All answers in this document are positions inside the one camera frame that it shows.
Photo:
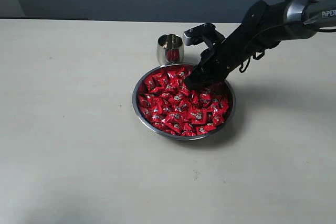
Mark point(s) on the red wrapped candy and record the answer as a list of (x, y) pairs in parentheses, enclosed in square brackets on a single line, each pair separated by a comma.
[(205, 129), (197, 114), (161, 79), (174, 117)]

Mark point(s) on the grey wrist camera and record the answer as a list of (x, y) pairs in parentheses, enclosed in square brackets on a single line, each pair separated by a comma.
[(204, 33)]

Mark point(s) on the stainless steel bowl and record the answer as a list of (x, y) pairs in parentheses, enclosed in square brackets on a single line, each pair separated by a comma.
[(152, 103)]

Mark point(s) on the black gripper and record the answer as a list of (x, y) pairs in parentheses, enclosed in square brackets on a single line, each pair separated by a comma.
[(234, 52)]

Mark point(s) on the small steel cup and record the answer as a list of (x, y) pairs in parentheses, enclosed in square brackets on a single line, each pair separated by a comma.
[(170, 49)]

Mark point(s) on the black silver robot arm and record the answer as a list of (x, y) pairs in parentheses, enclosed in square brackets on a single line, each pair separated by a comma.
[(263, 27)]

